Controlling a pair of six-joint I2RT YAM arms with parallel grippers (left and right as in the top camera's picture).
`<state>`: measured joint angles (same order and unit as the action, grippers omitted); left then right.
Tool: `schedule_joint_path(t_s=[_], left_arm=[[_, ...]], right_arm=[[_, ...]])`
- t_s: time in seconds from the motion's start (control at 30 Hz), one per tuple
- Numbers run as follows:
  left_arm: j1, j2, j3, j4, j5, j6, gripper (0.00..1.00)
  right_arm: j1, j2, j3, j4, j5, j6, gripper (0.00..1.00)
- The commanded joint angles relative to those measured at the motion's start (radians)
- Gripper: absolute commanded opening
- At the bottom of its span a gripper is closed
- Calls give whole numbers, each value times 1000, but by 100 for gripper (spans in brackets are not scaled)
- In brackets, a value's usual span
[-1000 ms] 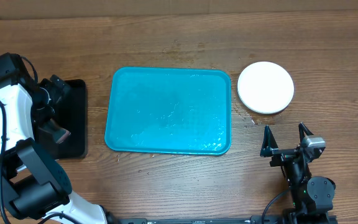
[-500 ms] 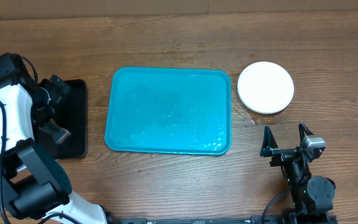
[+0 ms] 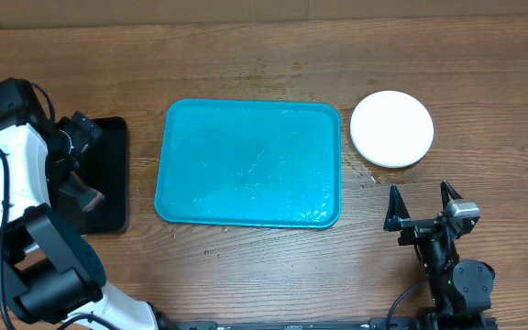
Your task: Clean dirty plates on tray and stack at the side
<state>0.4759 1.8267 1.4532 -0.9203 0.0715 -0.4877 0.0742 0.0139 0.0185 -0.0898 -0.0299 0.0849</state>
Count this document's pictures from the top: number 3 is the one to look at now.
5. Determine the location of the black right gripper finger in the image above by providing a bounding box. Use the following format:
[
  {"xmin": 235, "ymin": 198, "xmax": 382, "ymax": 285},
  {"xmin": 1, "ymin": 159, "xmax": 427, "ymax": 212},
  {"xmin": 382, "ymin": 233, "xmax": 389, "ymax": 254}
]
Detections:
[
  {"xmin": 440, "ymin": 180, "xmax": 462, "ymax": 211},
  {"xmin": 383, "ymin": 184, "xmax": 411, "ymax": 232}
]

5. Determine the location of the white plate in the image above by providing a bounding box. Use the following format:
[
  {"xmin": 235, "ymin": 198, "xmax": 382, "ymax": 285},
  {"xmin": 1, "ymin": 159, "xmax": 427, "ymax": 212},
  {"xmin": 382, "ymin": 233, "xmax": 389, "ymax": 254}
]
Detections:
[{"xmin": 349, "ymin": 91, "xmax": 435, "ymax": 169}]

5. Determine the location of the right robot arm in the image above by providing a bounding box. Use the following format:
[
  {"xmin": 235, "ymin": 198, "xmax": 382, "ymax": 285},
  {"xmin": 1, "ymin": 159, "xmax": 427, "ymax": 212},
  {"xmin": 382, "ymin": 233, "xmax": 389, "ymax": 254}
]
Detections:
[{"xmin": 376, "ymin": 181, "xmax": 498, "ymax": 330}]

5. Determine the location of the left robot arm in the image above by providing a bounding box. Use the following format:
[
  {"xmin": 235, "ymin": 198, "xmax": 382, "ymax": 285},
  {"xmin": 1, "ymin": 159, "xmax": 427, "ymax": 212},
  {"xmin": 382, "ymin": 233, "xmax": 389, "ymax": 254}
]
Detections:
[{"xmin": 0, "ymin": 78, "xmax": 170, "ymax": 329}]

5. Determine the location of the black plastic tray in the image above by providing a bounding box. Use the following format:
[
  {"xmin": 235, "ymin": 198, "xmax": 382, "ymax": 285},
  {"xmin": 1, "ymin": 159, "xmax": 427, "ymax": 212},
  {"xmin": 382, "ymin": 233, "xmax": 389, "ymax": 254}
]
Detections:
[{"xmin": 55, "ymin": 116, "xmax": 129, "ymax": 235}]

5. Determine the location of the teal plastic tray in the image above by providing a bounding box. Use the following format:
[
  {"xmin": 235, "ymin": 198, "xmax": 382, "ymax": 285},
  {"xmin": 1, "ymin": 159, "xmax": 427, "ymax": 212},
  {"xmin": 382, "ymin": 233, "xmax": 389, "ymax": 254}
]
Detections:
[{"xmin": 154, "ymin": 98, "xmax": 341, "ymax": 229}]

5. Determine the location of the cardboard backdrop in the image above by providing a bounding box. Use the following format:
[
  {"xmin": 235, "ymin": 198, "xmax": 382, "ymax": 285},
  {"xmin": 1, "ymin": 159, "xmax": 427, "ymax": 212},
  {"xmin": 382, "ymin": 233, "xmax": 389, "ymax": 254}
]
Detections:
[{"xmin": 0, "ymin": 0, "xmax": 528, "ymax": 29}]

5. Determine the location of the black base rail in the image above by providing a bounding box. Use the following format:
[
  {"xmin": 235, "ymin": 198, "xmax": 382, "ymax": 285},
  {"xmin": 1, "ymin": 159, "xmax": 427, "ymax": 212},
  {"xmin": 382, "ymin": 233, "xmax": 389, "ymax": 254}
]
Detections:
[{"xmin": 171, "ymin": 315, "xmax": 499, "ymax": 330}]

